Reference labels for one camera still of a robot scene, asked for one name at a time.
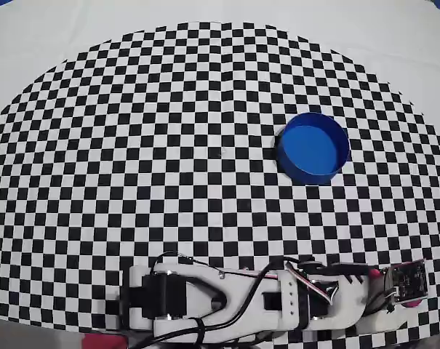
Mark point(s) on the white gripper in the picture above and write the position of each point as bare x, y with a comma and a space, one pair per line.
377, 293

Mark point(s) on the pink ball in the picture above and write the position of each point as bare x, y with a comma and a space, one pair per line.
374, 273

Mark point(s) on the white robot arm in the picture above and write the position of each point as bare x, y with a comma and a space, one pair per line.
205, 280

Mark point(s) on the blue round box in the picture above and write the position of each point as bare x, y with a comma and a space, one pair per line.
310, 149

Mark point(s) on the red flat object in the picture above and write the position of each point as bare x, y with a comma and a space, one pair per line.
103, 342

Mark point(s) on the black white checkered mat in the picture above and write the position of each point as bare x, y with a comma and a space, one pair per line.
132, 145

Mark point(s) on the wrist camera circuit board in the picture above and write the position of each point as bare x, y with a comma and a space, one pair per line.
407, 280

